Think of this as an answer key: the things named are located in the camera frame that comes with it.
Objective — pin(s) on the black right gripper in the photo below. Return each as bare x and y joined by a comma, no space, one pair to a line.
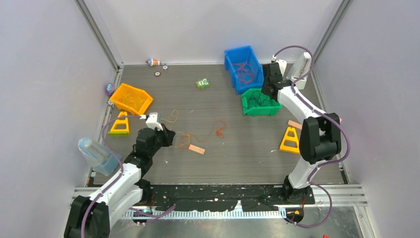
263,89

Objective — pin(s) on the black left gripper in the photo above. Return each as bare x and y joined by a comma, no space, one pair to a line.
168,137

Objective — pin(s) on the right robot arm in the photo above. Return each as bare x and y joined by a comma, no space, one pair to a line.
320,138

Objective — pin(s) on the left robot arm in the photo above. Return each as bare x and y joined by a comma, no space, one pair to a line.
94,215

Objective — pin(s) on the small wooden block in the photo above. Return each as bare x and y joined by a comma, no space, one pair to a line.
196,149

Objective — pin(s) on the green plastic bin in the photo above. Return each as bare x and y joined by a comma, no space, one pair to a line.
254,103

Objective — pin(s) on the white metronome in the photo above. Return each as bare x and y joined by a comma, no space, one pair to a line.
300,67

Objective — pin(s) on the blue plastic bin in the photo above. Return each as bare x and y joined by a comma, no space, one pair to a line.
243,68

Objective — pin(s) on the yellow triangle block left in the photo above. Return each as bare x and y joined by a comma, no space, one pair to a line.
120,126

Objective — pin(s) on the yellow triangle block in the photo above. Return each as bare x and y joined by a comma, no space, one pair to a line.
290,141
120,126

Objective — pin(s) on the orange plastic bin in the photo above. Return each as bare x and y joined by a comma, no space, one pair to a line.
131,99

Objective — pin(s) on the green monster toy block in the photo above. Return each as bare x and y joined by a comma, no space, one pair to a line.
203,83

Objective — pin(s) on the yellow triangle block right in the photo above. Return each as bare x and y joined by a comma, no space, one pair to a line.
290,141

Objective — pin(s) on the small clown figurine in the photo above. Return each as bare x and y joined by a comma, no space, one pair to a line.
152,62

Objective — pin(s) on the purple round toy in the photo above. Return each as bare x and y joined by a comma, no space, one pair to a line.
110,89

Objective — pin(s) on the clear plastic bottle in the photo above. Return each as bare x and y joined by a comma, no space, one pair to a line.
98,156

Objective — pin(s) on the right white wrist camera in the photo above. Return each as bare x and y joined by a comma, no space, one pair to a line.
282,66

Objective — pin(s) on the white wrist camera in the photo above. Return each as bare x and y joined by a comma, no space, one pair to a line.
282,66
153,121

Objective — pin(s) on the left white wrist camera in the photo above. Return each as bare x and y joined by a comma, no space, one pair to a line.
153,121

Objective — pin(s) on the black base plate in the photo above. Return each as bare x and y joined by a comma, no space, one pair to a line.
221,197

